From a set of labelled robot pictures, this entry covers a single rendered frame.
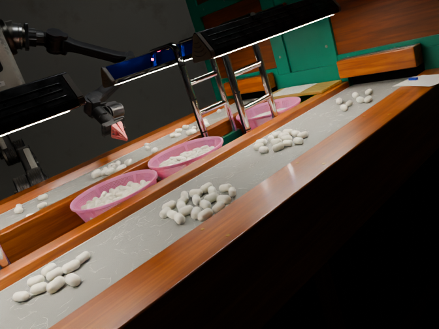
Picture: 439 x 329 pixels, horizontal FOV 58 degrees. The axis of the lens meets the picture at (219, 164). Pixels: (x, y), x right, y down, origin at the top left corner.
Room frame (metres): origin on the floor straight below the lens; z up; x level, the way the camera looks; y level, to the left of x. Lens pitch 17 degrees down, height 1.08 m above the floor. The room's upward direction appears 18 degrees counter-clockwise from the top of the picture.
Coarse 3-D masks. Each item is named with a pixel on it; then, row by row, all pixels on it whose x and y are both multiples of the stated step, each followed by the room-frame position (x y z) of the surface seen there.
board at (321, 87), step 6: (318, 84) 1.68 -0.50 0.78; (324, 84) 1.63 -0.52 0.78; (330, 84) 1.59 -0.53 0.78; (336, 84) 1.60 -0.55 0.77; (306, 90) 1.63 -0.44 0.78; (312, 90) 1.59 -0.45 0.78; (318, 90) 1.55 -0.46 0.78; (324, 90) 1.54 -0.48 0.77; (276, 96) 1.72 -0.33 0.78; (282, 96) 1.69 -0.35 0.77; (288, 96) 1.67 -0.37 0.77; (294, 96) 1.64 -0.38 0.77
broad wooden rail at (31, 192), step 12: (180, 120) 1.99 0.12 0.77; (192, 120) 1.97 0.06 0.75; (156, 132) 1.88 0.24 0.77; (168, 132) 1.87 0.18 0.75; (132, 144) 1.77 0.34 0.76; (108, 156) 1.69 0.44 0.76; (120, 156) 1.70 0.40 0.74; (72, 168) 1.67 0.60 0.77; (84, 168) 1.62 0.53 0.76; (48, 180) 1.58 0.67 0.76; (60, 180) 1.55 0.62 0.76; (24, 192) 1.51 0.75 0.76; (36, 192) 1.49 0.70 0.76; (0, 204) 1.44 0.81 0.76; (12, 204) 1.43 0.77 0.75
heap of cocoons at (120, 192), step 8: (128, 184) 1.23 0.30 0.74; (136, 184) 1.19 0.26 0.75; (144, 184) 1.17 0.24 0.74; (104, 192) 1.22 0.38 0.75; (112, 192) 1.21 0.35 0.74; (120, 192) 1.18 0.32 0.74; (128, 192) 1.15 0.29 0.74; (88, 200) 1.18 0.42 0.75; (96, 200) 1.16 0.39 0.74; (104, 200) 1.14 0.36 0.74; (112, 200) 1.12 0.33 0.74; (88, 208) 1.11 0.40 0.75
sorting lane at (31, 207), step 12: (216, 120) 1.82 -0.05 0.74; (156, 144) 1.72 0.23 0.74; (168, 144) 1.64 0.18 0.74; (132, 156) 1.64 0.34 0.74; (144, 156) 1.57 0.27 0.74; (96, 168) 1.62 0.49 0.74; (72, 180) 1.56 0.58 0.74; (84, 180) 1.49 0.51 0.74; (96, 180) 1.43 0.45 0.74; (48, 192) 1.49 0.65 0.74; (60, 192) 1.43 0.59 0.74; (72, 192) 1.38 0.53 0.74; (24, 204) 1.42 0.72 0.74; (36, 204) 1.37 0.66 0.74; (48, 204) 1.31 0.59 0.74; (0, 216) 1.37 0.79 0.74; (12, 216) 1.31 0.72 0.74; (24, 216) 1.27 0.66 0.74; (0, 228) 1.21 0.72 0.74
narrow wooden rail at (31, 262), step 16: (320, 96) 1.49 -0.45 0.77; (288, 112) 1.40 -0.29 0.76; (304, 112) 1.41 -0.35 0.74; (256, 128) 1.32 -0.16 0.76; (272, 128) 1.30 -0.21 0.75; (240, 144) 1.21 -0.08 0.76; (208, 160) 1.13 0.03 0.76; (176, 176) 1.07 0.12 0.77; (192, 176) 1.08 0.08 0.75; (144, 192) 1.02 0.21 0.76; (160, 192) 1.01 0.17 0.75; (112, 208) 0.97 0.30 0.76; (128, 208) 0.95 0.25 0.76; (96, 224) 0.90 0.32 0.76; (112, 224) 0.92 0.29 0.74; (64, 240) 0.86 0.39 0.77; (80, 240) 0.87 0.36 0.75; (32, 256) 0.83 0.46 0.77; (48, 256) 0.82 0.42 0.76; (0, 272) 0.80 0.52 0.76; (16, 272) 0.78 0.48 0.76; (32, 272) 0.80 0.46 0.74; (0, 288) 0.76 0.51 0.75
